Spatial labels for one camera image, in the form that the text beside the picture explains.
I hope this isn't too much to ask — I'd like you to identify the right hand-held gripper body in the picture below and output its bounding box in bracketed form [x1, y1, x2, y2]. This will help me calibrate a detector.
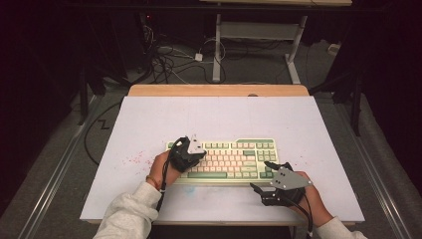
[260, 161, 314, 207]

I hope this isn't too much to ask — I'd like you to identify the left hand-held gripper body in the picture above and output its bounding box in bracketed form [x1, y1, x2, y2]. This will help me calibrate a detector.
[170, 133, 207, 173]

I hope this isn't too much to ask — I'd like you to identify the cream and green keyboard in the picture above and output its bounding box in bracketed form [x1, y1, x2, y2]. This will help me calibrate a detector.
[165, 137, 283, 187]

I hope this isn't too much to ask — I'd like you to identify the person's left hand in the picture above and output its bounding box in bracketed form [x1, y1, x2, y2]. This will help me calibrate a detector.
[147, 149, 184, 191]

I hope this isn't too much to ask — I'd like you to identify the person's right hand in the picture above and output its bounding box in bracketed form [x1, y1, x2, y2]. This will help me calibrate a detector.
[292, 170, 333, 229]

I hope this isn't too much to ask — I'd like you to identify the white table cover board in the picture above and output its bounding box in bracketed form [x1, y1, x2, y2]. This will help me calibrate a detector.
[80, 96, 365, 223]

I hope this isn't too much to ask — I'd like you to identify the wooden table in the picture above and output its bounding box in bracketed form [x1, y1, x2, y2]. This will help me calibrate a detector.
[80, 84, 365, 227]

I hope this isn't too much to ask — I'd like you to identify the left hand-held gripper black cable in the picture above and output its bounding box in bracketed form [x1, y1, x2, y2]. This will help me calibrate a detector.
[154, 148, 173, 213]

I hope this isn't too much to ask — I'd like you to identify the hand-held gripper black cable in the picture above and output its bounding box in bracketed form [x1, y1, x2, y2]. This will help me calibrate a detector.
[282, 193, 315, 238]
[154, 148, 173, 213]

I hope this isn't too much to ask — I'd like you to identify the brown bracelet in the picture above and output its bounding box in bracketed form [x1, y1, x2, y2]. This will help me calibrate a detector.
[145, 174, 162, 191]

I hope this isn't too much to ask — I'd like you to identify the right hand-held gripper black cable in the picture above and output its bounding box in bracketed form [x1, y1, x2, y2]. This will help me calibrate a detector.
[282, 193, 315, 238]

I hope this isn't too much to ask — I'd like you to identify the tangle of floor cables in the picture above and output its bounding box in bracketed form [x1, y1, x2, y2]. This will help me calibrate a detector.
[140, 23, 227, 85]

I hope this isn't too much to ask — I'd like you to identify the metal floor rail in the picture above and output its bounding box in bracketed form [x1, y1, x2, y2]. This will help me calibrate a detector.
[334, 103, 416, 239]
[14, 96, 98, 239]

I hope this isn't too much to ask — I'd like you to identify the black floor cable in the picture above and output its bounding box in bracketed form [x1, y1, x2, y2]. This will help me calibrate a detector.
[83, 101, 123, 167]

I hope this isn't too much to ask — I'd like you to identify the white desk frame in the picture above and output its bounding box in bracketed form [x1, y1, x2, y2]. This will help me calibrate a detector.
[198, 0, 353, 85]

